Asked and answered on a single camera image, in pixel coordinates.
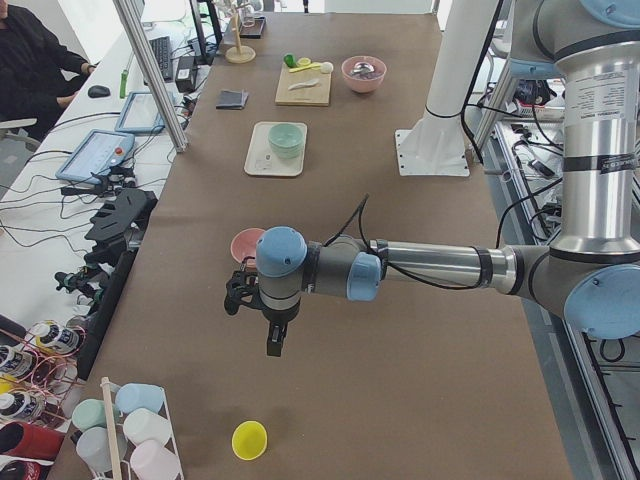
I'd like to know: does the black keyboard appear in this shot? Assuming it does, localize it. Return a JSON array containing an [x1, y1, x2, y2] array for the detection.
[[149, 36, 173, 82]]

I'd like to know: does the yellow plastic cup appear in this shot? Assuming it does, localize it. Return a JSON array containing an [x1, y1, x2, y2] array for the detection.
[[231, 420, 268, 461]]

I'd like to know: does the light blue cup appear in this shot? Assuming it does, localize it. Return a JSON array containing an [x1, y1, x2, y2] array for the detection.
[[115, 383, 164, 414]]

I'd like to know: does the white cup rack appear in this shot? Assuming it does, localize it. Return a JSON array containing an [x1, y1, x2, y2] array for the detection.
[[100, 377, 185, 479]]

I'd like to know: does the small pink bowl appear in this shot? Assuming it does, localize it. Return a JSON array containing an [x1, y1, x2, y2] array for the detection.
[[230, 228, 265, 266]]

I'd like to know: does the blue teach pendant far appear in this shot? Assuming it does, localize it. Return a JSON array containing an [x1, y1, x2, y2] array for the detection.
[[114, 91, 165, 135]]

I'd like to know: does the mint green cup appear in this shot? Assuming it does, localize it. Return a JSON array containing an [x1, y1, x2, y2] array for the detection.
[[71, 399, 107, 432]]

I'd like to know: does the blue teach pendant near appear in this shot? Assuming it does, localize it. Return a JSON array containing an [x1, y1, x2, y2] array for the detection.
[[55, 129, 135, 184]]

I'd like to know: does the pale green tray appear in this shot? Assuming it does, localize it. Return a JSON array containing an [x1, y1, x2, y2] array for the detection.
[[244, 121, 307, 177]]

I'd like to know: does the aluminium frame post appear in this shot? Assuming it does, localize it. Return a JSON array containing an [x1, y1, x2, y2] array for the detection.
[[113, 0, 188, 153]]

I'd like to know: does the pink plastic cup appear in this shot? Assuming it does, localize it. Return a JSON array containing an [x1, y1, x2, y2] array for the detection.
[[130, 439, 180, 480]]

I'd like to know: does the black computer mouse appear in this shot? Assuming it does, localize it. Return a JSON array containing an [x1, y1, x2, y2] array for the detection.
[[87, 85, 111, 98]]

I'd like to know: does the translucent grey cup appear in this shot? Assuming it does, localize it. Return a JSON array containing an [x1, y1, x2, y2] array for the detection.
[[76, 426, 112, 473]]

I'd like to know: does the green lime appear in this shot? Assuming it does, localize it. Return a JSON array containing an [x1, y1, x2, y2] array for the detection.
[[283, 53, 297, 68]]

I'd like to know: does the white ceramic spoon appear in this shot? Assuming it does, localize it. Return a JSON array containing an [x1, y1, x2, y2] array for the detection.
[[287, 77, 320, 91]]

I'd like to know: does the grey folded cloth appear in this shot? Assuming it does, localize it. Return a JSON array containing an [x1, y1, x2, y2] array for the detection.
[[216, 89, 249, 110]]

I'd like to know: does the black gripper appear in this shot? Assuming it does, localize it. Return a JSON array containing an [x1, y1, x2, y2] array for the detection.
[[262, 305, 299, 357]]

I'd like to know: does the green bowl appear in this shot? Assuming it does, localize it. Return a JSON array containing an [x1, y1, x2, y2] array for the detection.
[[268, 123, 303, 159]]

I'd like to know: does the yellow measuring spoon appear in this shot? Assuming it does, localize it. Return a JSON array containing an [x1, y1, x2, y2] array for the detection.
[[288, 62, 322, 73]]

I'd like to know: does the white garlic ball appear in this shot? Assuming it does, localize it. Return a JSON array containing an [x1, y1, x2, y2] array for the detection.
[[320, 62, 334, 74]]

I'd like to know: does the large pink bowl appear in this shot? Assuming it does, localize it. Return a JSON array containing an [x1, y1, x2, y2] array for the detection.
[[341, 55, 387, 93]]

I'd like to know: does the wooden cutting board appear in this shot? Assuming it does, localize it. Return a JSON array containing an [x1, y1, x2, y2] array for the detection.
[[275, 65, 332, 107]]

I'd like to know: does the white plastic cup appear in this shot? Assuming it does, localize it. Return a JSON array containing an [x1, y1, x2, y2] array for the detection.
[[123, 408, 172, 445]]

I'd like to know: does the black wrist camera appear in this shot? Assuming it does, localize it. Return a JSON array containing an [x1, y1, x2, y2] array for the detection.
[[224, 270, 263, 315]]

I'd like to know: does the wooden mug tree stand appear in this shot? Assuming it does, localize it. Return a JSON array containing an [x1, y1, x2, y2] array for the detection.
[[225, 1, 256, 64]]

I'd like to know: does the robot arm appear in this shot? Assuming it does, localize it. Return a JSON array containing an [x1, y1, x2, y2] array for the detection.
[[253, 1, 639, 356]]

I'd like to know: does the blue teach pendant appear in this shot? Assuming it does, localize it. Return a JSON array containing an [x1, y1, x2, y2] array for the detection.
[[55, 129, 135, 184], [114, 91, 165, 135]]

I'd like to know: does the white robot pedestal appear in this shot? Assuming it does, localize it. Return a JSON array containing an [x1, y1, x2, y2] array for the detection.
[[395, 0, 502, 177]]

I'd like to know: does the seated person in black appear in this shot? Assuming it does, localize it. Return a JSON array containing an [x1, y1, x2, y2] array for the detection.
[[1, 1, 96, 141]]

